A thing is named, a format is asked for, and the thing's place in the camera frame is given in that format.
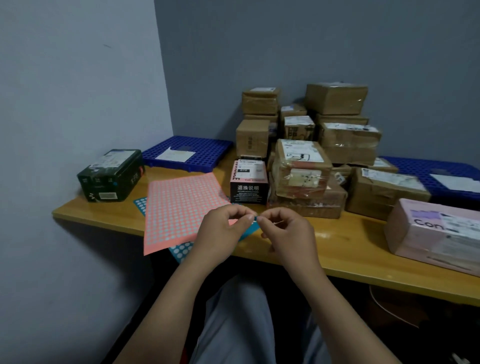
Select person's left forearm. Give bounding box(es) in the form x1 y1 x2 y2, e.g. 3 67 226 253
114 258 215 364

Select white cable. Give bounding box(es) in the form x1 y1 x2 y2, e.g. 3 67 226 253
369 285 419 329

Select person's right forearm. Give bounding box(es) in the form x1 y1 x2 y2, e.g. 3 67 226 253
296 268 402 364

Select black and pink box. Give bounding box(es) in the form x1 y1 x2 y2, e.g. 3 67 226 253
229 158 269 206

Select dark green box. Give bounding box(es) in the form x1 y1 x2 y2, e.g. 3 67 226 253
76 149 145 203

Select taped box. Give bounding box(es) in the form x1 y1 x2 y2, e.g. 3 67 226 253
271 138 334 200

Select person's right hand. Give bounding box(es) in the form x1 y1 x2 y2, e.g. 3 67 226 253
256 207 323 278

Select blue plastic grid pallet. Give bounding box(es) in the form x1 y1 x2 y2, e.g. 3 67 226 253
380 156 480 202
141 135 234 174

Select teal sticker sheet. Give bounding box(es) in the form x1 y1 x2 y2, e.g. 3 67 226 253
133 196 260 265

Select white paper note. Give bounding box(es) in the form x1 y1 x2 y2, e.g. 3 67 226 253
154 146 196 163
430 173 480 194

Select pile of brown parcels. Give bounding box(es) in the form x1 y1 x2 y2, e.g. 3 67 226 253
235 82 432 221

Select person's left hand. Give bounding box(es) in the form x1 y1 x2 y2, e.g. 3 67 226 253
191 204 258 269

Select large pink box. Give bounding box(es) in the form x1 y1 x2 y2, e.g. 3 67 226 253
384 198 480 278

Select person's grey trousers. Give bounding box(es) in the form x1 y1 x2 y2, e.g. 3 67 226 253
189 273 333 364

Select pink dot sticker sheet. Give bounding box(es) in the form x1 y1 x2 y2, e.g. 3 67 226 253
143 172 241 257

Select small brown printed box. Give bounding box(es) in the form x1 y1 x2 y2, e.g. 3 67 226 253
283 115 317 142

